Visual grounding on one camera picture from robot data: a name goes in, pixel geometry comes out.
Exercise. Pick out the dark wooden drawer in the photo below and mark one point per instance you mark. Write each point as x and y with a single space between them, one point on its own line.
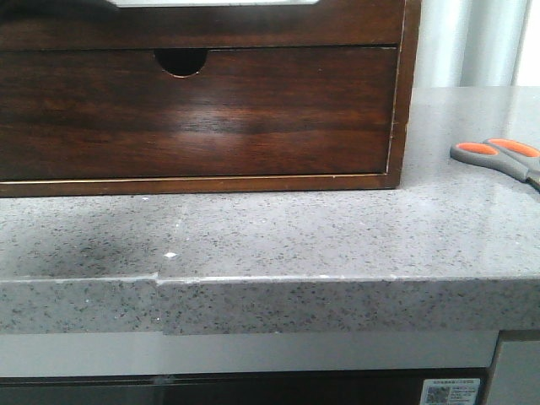
259 111

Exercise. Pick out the grey orange scissors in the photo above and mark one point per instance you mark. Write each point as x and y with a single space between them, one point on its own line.
517 160

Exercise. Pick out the dark wooden drawer cabinet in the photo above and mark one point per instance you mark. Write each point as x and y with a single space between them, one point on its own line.
180 34

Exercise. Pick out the white QR code label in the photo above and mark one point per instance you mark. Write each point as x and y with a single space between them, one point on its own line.
450 391

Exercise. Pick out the black appliance under counter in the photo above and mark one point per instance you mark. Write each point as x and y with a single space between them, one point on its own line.
289 387

